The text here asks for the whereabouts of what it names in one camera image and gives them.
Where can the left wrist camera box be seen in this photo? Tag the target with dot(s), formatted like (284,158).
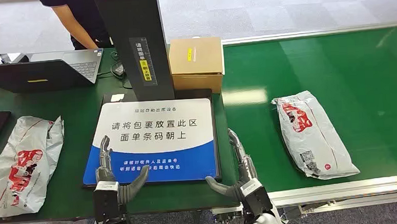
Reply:
(106,201)

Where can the brown cardboard box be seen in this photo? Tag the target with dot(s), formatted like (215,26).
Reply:
(195,57)

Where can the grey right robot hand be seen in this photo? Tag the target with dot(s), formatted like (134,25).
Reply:
(245,170)

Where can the aluminium conveyor rail, wide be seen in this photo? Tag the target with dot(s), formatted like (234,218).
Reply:
(342,188)

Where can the grey laptop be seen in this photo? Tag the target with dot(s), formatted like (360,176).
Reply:
(40,75)

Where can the blue-white scanner platform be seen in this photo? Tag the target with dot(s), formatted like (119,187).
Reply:
(159,144)

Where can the aluminium conveyor rail, thin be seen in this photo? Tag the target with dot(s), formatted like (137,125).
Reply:
(316,33)

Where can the black scanner column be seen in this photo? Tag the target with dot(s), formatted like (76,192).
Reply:
(122,26)

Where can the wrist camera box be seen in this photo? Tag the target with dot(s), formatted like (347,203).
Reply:
(257,200)
(106,201)

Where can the yellow column sticker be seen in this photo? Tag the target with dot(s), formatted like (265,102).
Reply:
(145,70)

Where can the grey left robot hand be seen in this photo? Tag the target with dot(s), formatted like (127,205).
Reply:
(105,170)

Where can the black mouse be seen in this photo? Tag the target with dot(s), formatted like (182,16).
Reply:
(118,69)

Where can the grey courier bag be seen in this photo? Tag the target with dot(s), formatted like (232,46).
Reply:
(315,139)
(21,168)

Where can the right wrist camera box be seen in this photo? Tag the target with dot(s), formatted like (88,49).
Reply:
(257,200)

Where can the person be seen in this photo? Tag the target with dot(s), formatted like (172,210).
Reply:
(84,15)

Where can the person's right forearm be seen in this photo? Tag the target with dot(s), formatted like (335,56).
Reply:
(77,29)

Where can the grey courier bag, crumpled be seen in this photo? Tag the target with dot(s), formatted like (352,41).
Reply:
(21,168)

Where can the green conveyor belt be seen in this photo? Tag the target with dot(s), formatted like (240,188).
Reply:
(335,70)

